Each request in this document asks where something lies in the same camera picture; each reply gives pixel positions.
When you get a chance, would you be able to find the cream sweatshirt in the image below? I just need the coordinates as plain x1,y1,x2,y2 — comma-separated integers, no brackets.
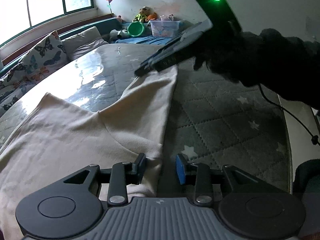
1,66,178,239

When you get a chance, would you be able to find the person right hand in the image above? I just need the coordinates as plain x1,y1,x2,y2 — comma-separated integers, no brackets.
194,29,319,109

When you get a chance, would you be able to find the green plastic bucket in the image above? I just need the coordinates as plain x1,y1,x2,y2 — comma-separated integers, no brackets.
127,21,145,37

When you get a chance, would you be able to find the clear plastic storage box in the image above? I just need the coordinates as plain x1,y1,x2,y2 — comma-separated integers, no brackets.
149,21,183,38

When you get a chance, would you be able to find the blue sofa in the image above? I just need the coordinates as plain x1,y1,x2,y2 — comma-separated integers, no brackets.
1,16,129,77

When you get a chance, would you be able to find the plush toy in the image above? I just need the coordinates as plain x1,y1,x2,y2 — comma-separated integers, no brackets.
132,7,158,23

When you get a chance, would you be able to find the grey quilted table cover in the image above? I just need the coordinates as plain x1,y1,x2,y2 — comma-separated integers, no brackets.
1,44,292,197

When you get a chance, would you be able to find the beige cushion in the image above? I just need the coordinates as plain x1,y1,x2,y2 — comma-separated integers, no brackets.
62,26,108,61

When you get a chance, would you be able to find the butterfly pillow upright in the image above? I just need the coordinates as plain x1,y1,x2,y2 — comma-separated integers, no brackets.
19,30,69,84

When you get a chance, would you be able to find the butterfly pillow long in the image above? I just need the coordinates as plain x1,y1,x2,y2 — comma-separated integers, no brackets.
0,63,35,116

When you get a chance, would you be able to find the window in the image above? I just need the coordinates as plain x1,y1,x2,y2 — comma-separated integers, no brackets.
1,0,93,46

